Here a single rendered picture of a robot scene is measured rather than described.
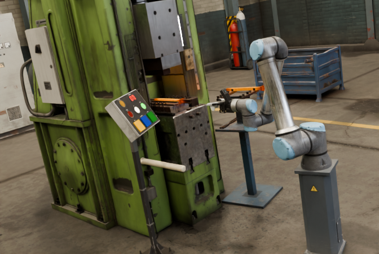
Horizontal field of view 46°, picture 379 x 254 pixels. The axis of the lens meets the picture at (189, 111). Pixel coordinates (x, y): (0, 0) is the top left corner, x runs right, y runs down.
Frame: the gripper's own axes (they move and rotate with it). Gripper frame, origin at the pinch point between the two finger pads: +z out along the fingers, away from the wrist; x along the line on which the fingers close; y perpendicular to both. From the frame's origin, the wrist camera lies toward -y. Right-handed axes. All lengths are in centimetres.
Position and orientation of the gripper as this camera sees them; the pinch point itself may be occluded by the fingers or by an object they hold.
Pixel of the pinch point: (212, 101)
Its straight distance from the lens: 321.3
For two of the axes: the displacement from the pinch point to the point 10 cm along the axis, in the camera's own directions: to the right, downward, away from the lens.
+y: 1.7, 9.6, 2.3
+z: -7.1, -0.5, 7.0
